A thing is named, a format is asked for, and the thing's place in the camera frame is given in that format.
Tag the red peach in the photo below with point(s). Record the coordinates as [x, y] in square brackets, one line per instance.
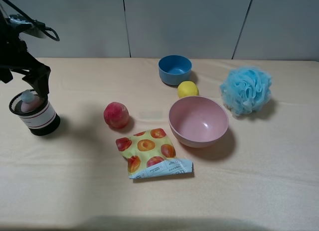
[116, 115]

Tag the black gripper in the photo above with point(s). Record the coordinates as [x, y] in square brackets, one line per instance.
[14, 55]

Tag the pink plastic bowl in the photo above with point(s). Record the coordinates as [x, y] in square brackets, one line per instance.
[197, 121]

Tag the yellow lemon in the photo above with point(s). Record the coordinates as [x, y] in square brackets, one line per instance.
[187, 88]

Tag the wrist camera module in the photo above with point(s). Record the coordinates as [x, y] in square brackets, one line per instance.
[22, 25]

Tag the blue plastic bowl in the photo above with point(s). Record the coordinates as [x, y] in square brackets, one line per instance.
[174, 69]

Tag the pink small bottle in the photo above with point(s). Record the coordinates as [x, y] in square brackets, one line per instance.
[30, 101]

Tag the black mesh pen cup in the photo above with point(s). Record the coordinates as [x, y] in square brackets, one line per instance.
[42, 121]

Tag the blue mesh bath sponge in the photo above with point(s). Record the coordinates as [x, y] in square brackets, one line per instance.
[246, 90]

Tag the peach print snack bag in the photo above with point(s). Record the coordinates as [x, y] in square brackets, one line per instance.
[151, 154]

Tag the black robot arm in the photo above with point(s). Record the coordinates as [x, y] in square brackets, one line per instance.
[7, 30]

